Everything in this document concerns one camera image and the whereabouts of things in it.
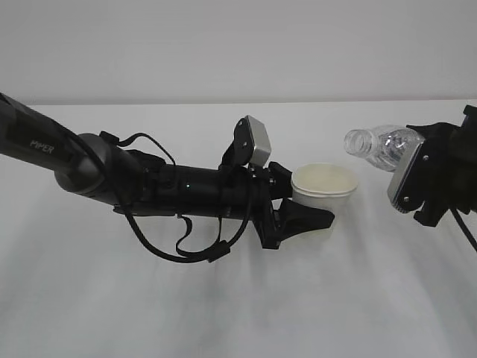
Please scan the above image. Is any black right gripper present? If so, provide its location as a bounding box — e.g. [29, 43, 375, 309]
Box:
[409, 122, 476, 227]

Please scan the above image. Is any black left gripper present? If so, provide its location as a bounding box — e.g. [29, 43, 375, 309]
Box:
[219, 144, 335, 250]

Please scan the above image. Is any white paper cup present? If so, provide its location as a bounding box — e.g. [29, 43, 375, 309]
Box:
[291, 163, 358, 240]

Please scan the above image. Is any clear water bottle green label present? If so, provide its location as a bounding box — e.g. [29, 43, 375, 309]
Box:
[344, 125, 424, 172]

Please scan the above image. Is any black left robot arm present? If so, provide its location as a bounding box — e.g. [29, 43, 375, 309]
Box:
[1, 95, 335, 249]

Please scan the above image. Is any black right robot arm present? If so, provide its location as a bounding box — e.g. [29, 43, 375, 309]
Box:
[407, 105, 476, 227]

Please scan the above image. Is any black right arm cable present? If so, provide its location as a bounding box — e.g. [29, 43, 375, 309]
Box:
[450, 207, 477, 254]

